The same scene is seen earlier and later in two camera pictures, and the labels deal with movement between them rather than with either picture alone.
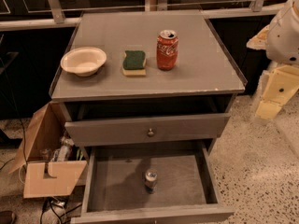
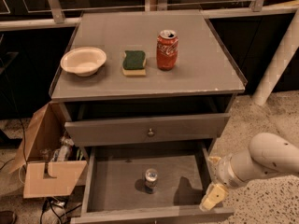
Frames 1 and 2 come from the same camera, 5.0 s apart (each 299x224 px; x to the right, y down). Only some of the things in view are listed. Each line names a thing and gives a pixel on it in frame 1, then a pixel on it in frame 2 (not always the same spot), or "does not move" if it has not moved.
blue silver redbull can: x=150 y=180 does not move
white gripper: x=284 y=37 to x=223 y=171
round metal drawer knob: x=150 y=133 does not move
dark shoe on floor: x=7 y=217 does not move
